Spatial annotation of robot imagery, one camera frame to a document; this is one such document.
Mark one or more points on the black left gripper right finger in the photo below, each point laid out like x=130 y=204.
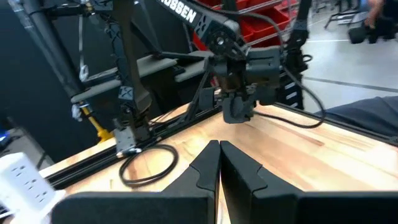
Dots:
x=264 y=205

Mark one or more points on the dark blue fabric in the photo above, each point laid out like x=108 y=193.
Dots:
x=367 y=115

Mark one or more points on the grey padded pole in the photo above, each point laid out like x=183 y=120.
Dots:
x=46 y=46

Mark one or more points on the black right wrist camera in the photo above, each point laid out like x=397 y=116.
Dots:
x=264 y=65

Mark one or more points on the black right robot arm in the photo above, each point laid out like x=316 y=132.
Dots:
x=186 y=12

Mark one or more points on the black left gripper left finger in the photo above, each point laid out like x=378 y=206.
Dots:
x=186 y=202

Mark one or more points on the person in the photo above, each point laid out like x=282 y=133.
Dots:
x=377 y=12

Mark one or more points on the yellow plug connector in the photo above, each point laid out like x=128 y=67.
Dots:
x=99 y=129

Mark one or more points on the white tower power strip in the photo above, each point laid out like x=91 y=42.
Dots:
x=21 y=183

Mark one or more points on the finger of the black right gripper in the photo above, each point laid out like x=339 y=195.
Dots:
x=230 y=109
x=245 y=107

